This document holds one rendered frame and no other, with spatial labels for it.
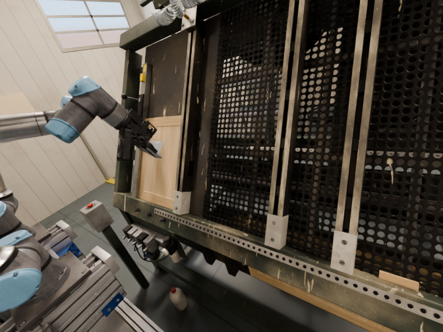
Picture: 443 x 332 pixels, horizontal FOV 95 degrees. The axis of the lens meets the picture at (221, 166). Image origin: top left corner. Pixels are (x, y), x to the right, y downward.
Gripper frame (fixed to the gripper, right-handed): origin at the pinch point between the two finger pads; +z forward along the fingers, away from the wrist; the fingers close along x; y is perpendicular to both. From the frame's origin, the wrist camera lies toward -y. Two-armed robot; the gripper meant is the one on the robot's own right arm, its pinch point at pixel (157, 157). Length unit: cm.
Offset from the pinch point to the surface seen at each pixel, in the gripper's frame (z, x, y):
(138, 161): 28, 62, 11
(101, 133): 95, 368, 96
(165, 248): 47, 21, -32
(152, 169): 32, 48, 8
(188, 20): -17, 14, 74
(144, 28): -22, 58, 84
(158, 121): 15, 45, 36
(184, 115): 10.4, 15.4, 33.8
